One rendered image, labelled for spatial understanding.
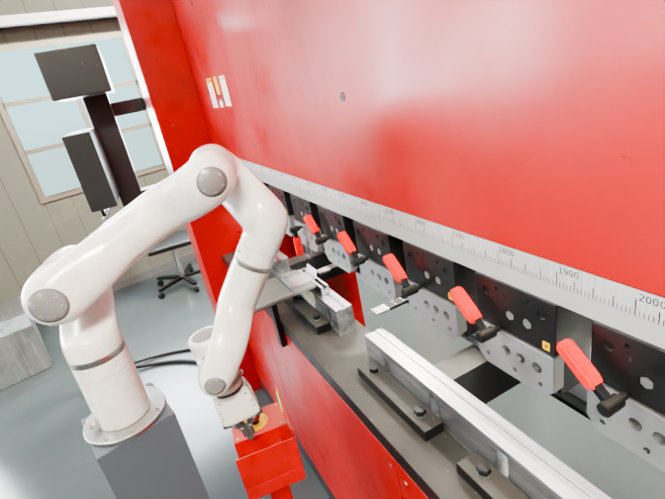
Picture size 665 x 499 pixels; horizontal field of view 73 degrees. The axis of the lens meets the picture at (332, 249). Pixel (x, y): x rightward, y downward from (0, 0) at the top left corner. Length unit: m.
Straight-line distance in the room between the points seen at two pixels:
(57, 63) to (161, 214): 1.53
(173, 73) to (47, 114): 2.55
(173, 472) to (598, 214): 1.08
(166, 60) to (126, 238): 1.40
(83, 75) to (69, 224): 2.57
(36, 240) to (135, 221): 3.83
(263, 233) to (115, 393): 0.49
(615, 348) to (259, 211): 0.68
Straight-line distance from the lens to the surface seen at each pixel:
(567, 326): 0.71
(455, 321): 0.86
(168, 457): 1.26
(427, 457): 1.09
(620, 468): 2.32
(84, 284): 1.01
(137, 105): 2.82
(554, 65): 0.59
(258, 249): 0.99
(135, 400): 1.19
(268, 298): 1.55
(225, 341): 1.03
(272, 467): 1.34
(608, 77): 0.55
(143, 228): 0.98
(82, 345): 1.10
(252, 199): 0.99
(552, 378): 0.74
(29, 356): 4.00
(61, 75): 2.42
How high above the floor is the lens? 1.69
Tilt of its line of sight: 22 degrees down
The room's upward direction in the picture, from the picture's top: 11 degrees counter-clockwise
